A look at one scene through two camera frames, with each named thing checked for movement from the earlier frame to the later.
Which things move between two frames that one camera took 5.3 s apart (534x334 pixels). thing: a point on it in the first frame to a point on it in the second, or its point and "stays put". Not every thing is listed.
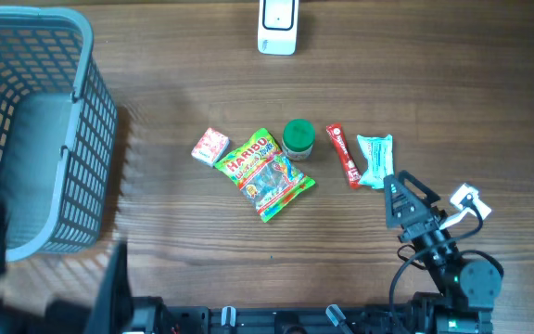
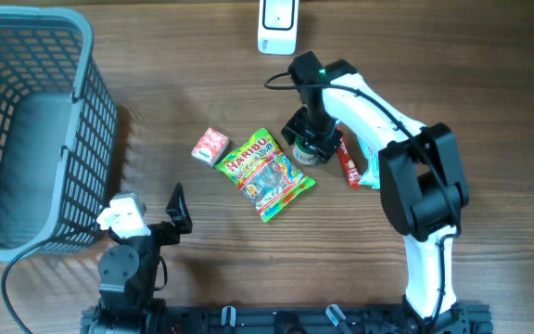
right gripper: x=416 y=217 to x=321 y=146
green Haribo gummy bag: x=264 y=173 stays put
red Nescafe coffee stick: x=338 y=137 stays put
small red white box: x=210 y=147 stays put
